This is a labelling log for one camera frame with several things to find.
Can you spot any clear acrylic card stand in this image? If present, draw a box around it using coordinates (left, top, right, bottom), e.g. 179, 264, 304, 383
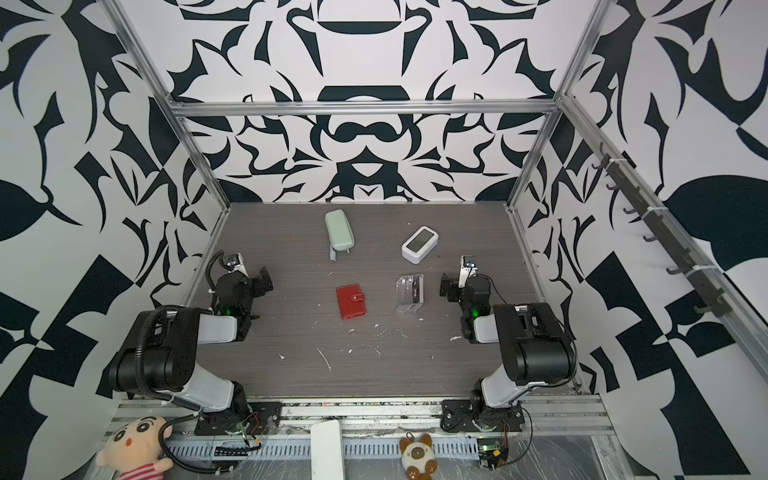
395, 274, 424, 314

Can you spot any cartoon boy plush doll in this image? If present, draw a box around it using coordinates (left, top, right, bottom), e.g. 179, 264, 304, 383
95, 416, 174, 480

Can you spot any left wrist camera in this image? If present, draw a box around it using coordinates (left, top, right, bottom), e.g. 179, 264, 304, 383
222, 253, 249, 277

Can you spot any white cable duct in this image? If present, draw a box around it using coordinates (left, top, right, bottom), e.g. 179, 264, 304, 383
168, 437, 479, 461

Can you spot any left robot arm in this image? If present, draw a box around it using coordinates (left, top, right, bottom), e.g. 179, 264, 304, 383
108, 267, 274, 418

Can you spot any small green circuit board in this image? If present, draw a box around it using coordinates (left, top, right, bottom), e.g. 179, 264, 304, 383
477, 438, 509, 470

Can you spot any brown white plush toy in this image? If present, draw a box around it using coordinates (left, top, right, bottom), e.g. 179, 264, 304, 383
399, 432, 438, 480

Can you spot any red leather card holder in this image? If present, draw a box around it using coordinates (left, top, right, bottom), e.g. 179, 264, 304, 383
336, 284, 367, 321

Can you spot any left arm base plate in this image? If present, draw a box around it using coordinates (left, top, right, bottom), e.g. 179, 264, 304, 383
194, 401, 283, 436

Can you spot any white digital clock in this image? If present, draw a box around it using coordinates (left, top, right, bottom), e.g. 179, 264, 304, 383
401, 226, 439, 265

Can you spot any grey hook rack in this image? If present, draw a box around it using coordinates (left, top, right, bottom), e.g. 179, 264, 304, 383
592, 143, 733, 318

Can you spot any left black corrugated cable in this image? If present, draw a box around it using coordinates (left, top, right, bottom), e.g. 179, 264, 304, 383
133, 305, 241, 476

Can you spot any green glasses case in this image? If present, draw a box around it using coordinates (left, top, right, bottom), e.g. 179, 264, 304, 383
324, 209, 355, 252

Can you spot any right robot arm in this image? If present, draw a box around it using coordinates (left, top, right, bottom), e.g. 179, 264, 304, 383
439, 274, 577, 414

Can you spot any white rectangular box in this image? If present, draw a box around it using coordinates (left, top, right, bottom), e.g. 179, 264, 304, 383
310, 420, 345, 480

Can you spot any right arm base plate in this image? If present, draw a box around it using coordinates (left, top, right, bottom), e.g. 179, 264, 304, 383
440, 400, 526, 433

